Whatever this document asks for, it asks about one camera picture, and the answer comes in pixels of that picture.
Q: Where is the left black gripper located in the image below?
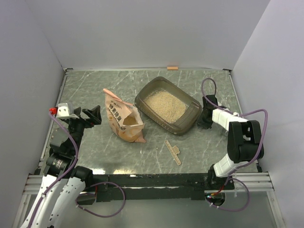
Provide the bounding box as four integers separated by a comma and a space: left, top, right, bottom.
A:
65, 104, 101, 153

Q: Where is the orange cat litter bag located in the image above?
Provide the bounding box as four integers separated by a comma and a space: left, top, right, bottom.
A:
103, 88, 146, 143

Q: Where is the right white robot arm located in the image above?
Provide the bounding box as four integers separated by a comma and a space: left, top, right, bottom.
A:
197, 95, 264, 189

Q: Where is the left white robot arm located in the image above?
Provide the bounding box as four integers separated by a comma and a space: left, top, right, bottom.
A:
21, 103, 102, 228

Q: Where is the grey translucent litter box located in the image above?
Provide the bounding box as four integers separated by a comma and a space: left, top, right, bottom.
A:
134, 76, 202, 135

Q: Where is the beige cat litter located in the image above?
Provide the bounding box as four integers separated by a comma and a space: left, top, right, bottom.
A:
144, 91, 187, 124

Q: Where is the orange tape piece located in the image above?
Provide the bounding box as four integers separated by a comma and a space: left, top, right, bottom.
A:
167, 66, 179, 70

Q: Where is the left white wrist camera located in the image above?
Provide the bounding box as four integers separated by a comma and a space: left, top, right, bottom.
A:
49, 103, 80, 119

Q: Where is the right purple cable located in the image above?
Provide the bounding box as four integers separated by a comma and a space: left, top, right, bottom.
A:
201, 77, 270, 211

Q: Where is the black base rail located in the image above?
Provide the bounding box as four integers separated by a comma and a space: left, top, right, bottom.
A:
94, 173, 235, 202

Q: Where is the aluminium frame rail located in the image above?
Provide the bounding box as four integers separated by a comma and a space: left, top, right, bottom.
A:
22, 172, 275, 195

